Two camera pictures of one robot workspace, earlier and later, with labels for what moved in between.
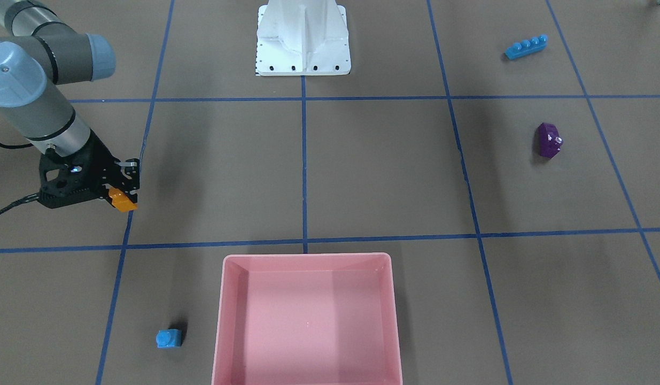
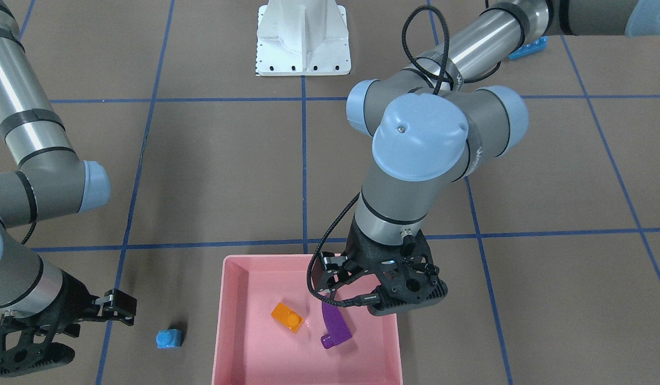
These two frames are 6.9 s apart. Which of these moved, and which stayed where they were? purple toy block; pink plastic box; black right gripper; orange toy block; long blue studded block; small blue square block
Moved: orange toy block; purple toy block; black right gripper
Stayed: long blue studded block; small blue square block; pink plastic box
